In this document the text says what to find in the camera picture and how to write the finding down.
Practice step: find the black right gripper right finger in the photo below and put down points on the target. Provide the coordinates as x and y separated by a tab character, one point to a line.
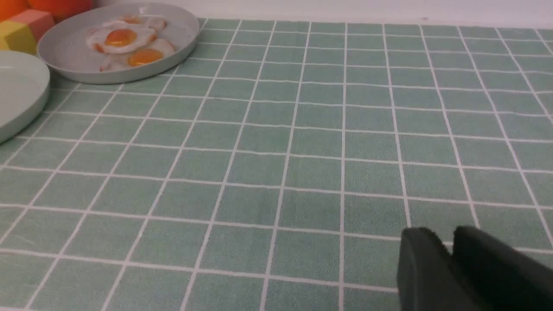
504	278

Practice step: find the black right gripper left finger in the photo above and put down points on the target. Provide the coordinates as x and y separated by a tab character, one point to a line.
427	277

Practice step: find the fried egg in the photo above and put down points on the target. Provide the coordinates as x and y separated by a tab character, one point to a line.
154	51
155	22
119	37

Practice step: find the green checkered tablecloth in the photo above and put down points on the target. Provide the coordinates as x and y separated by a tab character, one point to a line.
276	167

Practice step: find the grey plate with eggs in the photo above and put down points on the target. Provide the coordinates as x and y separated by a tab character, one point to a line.
64	50

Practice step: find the light green plate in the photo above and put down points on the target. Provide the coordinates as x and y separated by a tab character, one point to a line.
24	91

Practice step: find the red tomato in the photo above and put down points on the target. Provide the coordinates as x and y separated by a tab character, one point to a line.
62	9

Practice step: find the pink foam block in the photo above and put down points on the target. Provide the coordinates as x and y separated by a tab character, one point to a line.
39	22

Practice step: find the yellow foam block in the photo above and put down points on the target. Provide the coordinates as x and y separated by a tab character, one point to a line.
15	36

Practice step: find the orange fruit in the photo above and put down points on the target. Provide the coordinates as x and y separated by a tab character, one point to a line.
10	8

